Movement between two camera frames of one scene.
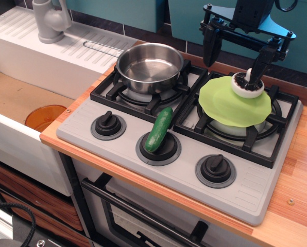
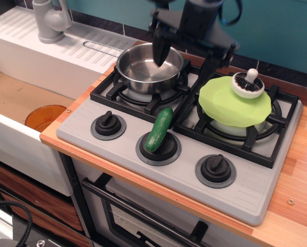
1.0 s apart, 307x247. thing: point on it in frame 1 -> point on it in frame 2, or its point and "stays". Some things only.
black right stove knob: [215, 171] stays
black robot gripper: [248, 22] -> [198, 23]
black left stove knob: [108, 127] stays
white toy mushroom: [242, 88] stays
